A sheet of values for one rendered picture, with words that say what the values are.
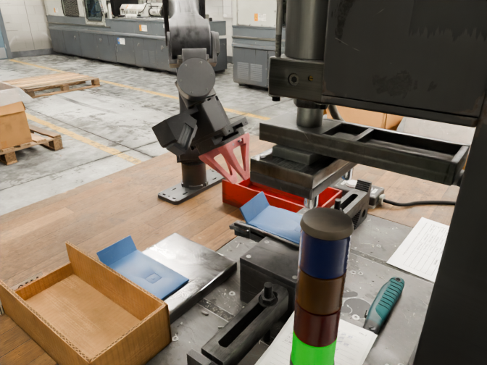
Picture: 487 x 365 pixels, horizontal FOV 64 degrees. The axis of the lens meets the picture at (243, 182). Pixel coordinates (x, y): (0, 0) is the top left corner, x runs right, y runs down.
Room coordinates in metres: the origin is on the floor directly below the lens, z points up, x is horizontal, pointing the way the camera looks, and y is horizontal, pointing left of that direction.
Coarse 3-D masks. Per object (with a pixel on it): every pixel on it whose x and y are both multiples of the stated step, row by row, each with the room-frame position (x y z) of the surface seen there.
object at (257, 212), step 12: (252, 204) 0.61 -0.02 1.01; (264, 204) 0.63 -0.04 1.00; (252, 216) 0.60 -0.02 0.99; (264, 216) 0.60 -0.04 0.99; (276, 216) 0.60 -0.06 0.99; (288, 216) 0.60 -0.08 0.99; (300, 216) 0.60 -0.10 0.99; (264, 228) 0.56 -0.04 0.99; (276, 228) 0.56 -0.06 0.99; (288, 228) 0.56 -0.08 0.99
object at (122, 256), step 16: (128, 240) 0.59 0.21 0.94; (112, 256) 0.56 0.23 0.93; (128, 256) 0.57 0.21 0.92; (144, 256) 0.57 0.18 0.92; (128, 272) 0.53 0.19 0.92; (144, 272) 0.53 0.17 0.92; (160, 272) 0.53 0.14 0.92; (176, 272) 0.53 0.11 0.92; (144, 288) 0.49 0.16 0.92; (160, 288) 0.49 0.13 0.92; (176, 288) 0.49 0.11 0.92
